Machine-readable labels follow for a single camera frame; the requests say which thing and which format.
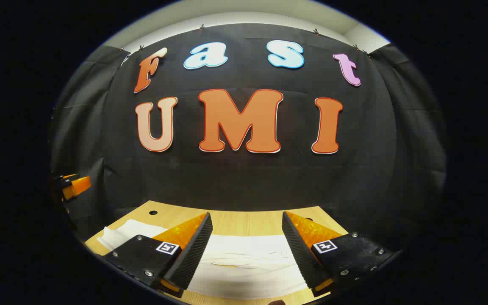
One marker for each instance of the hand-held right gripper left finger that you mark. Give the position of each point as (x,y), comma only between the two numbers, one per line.
(193,250)

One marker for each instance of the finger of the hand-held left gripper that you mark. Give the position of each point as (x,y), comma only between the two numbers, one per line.
(79,186)

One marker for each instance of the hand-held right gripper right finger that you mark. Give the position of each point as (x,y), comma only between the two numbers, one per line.
(299,250)

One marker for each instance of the white jeans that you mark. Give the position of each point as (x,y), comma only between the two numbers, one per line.
(248,262)

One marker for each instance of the black backdrop cloth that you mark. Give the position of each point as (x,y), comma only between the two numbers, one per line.
(244,178)

